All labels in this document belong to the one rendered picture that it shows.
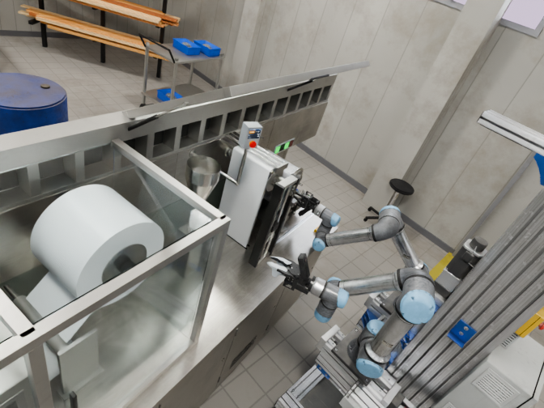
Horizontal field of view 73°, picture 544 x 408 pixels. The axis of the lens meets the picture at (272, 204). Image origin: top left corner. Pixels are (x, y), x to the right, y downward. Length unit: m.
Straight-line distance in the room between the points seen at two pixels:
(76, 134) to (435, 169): 3.81
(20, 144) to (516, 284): 1.74
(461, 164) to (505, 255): 2.84
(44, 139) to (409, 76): 3.83
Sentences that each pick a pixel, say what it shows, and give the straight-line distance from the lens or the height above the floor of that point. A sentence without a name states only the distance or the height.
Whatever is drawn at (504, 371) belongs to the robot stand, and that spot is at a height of 1.23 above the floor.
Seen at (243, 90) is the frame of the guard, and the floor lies 1.95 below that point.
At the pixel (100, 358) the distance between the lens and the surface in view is 1.16.
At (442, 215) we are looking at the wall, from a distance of 4.61.
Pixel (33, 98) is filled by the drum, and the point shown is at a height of 0.93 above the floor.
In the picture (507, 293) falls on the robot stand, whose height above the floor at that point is 1.51.
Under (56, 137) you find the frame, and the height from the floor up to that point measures 1.65.
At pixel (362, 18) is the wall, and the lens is 4.83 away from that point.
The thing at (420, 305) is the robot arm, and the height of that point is 1.44.
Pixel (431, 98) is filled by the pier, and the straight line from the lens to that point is 4.20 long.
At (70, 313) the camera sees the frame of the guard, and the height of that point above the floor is 1.60.
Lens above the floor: 2.33
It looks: 35 degrees down
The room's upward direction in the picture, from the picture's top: 19 degrees clockwise
